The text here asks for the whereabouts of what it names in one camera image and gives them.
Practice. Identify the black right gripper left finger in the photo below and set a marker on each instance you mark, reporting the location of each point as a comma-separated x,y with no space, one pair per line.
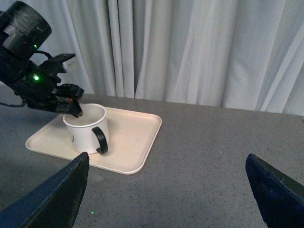
54,203

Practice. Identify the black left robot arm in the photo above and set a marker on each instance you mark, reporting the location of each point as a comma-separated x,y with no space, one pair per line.
22,31

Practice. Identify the beige rectangular plastic tray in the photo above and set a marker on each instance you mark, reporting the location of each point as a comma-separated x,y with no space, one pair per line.
132,135

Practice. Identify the white pleated curtain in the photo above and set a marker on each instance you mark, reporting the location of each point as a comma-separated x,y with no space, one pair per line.
245,54

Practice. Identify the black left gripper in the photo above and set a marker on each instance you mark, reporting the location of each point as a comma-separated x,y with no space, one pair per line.
39,88

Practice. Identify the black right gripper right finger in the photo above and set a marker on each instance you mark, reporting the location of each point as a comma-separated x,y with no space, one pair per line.
280,199

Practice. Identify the white smiley mug black handle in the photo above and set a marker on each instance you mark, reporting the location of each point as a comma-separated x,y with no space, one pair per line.
89,133

